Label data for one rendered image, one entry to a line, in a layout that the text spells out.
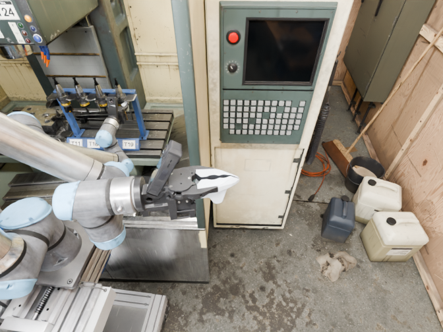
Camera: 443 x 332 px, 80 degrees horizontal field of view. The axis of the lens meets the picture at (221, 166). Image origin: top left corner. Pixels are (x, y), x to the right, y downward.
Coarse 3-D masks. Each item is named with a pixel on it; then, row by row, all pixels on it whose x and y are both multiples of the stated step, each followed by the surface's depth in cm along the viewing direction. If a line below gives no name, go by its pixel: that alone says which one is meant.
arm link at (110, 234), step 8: (112, 216) 56; (120, 216) 61; (104, 224) 55; (112, 224) 57; (120, 224) 60; (88, 232) 56; (96, 232) 55; (104, 232) 56; (112, 232) 58; (120, 232) 61; (96, 240) 58; (104, 240) 58; (112, 240) 59; (120, 240) 62; (104, 248) 60; (112, 248) 61
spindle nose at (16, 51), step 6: (0, 48) 133; (6, 48) 133; (12, 48) 134; (18, 48) 135; (24, 48) 137; (30, 48) 141; (0, 54) 136; (6, 54) 135; (12, 54) 135; (18, 54) 136; (24, 54) 138; (30, 54) 141
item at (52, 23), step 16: (0, 0) 106; (32, 0) 109; (48, 0) 118; (64, 0) 130; (80, 0) 144; (96, 0) 161; (48, 16) 118; (64, 16) 130; (80, 16) 144; (48, 32) 119; (64, 32) 131
